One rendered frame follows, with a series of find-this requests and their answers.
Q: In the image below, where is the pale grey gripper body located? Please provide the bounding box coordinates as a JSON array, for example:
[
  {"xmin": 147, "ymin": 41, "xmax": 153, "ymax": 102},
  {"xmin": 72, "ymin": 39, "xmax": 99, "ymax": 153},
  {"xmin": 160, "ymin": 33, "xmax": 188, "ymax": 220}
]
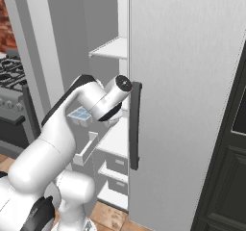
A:
[{"xmin": 103, "ymin": 109, "xmax": 125, "ymax": 129}]

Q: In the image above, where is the white freezer shelf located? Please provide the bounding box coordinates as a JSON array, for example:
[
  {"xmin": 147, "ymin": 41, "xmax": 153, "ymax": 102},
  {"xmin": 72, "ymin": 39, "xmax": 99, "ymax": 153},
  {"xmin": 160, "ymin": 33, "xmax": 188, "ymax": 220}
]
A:
[
  {"xmin": 95, "ymin": 116, "xmax": 131, "ymax": 160},
  {"xmin": 88, "ymin": 36, "xmax": 130, "ymax": 62}
]

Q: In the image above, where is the white ice cube tray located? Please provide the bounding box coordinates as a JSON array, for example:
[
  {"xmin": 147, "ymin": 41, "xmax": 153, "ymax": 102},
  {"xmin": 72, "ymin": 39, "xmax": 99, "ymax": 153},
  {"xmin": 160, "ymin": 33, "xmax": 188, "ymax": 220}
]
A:
[{"xmin": 66, "ymin": 105, "xmax": 94, "ymax": 127}]

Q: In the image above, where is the white door bin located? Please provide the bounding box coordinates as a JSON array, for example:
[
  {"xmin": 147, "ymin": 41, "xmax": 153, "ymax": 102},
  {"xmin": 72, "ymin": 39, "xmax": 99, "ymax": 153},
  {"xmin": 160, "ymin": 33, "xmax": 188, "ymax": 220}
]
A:
[{"xmin": 72, "ymin": 131, "xmax": 100, "ymax": 167}]

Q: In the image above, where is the grey freezer drawer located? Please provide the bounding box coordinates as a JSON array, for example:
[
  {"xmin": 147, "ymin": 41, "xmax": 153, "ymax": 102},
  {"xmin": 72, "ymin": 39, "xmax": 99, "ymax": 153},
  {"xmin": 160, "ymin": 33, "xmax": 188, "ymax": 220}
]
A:
[
  {"xmin": 107, "ymin": 176, "xmax": 130, "ymax": 196},
  {"xmin": 105, "ymin": 153, "xmax": 130, "ymax": 177}
]

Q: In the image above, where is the grey fridge door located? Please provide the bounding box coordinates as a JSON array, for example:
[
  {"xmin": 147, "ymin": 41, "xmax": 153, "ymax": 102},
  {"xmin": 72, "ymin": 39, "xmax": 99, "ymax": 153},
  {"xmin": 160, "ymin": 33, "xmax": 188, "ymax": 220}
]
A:
[{"xmin": 127, "ymin": 0, "xmax": 246, "ymax": 231}]

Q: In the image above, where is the grey freezer door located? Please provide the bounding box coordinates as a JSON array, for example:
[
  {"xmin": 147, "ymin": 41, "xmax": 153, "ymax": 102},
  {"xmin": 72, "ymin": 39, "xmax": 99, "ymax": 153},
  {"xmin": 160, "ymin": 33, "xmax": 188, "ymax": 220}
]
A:
[{"xmin": 1, "ymin": 0, "xmax": 101, "ymax": 178}]

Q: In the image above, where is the grey stove knob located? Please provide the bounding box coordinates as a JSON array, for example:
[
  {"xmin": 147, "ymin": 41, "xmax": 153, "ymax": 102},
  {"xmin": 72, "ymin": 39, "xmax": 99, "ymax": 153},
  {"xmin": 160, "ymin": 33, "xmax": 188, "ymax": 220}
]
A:
[
  {"xmin": 15, "ymin": 101, "xmax": 26, "ymax": 113},
  {"xmin": 5, "ymin": 99, "xmax": 15, "ymax": 111}
]

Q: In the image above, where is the grey fridge body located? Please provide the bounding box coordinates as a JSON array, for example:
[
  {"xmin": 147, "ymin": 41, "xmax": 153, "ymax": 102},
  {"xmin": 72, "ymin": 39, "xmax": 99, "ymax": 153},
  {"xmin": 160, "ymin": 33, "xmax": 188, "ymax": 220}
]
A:
[{"xmin": 81, "ymin": 0, "xmax": 131, "ymax": 214}]

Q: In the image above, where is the grey stove with black hob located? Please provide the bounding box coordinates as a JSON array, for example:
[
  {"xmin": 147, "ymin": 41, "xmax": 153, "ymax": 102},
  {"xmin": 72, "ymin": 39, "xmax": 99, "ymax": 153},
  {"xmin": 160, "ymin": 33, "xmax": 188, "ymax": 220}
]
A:
[{"xmin": 0, "ymin": 47, "xmax": 42, "ymax": 151}]

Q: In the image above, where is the black fridge door handle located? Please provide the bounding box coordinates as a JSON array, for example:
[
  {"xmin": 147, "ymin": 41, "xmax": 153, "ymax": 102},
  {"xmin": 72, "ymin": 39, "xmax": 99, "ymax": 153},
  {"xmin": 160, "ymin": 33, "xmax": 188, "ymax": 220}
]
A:
[{"xmin": 129, "ymin": 81, "xmax": 144, "ymax": 171}]

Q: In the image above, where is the black freezer door handle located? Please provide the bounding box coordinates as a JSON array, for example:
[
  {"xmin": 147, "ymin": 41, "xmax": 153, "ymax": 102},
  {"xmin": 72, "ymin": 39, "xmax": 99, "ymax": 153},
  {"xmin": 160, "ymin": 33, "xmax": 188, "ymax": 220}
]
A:
[{"xmin": 21, "ymin": 84, "xmax": 42, "ymax": 139}]

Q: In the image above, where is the dark oven door handle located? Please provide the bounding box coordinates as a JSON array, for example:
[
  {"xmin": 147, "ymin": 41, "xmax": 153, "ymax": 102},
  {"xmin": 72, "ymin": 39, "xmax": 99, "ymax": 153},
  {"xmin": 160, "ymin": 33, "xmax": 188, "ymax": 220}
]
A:
[{"xmin": 0, "ymin": 112, "xmax": 27, "ymax": 127}]

